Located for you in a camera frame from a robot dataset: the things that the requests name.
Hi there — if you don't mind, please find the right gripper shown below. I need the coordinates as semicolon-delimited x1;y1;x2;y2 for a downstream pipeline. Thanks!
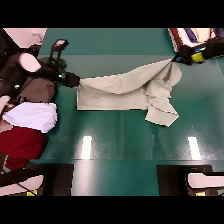
173;45;205;66

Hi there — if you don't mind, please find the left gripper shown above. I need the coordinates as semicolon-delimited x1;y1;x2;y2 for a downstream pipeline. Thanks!
61;71;81;89

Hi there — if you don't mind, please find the beige shirt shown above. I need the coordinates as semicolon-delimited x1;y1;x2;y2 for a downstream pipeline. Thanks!
76;58;183;128

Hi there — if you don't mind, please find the brown garment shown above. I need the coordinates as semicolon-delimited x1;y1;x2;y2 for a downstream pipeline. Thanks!
17;78;57;105

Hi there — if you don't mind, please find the white garment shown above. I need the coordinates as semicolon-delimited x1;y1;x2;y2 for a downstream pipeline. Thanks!
1;101;58;134

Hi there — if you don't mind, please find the red garment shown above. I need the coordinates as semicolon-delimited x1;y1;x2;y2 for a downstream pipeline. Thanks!
0;126;48;172

